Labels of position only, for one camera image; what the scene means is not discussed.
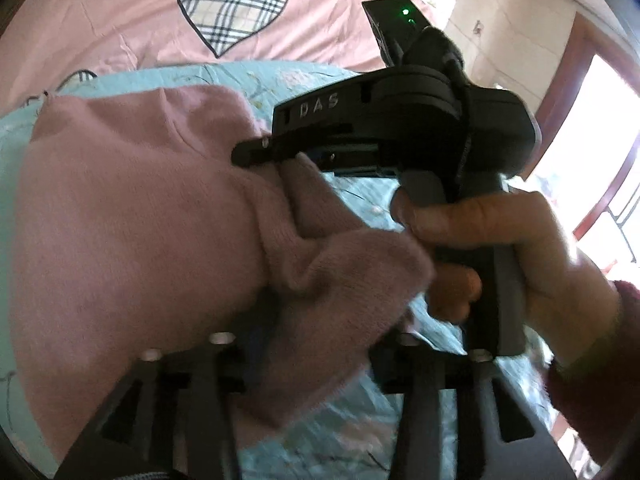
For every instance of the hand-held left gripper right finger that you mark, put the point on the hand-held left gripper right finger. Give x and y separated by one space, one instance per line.
425 390

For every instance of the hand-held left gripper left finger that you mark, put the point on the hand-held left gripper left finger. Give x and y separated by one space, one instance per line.
200 390

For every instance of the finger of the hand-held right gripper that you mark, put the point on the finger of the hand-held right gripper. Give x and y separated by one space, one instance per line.
260 151

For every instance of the mauve knitted sweater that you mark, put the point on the mauve knitted sweater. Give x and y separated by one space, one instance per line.
150 220

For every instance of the person's right forearm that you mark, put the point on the person's right forearm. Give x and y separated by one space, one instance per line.
600 380

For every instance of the person's right hand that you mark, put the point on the person's right hand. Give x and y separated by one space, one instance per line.
540 245

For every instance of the teal floral bed sheet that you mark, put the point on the teal floral bed sheet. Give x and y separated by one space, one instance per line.
320 440

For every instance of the pink quilt with plaid hearts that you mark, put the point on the pink quilt with plaid hearts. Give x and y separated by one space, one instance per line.
125 20

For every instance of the window with red frame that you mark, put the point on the window with red frame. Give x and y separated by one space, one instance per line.
595 135

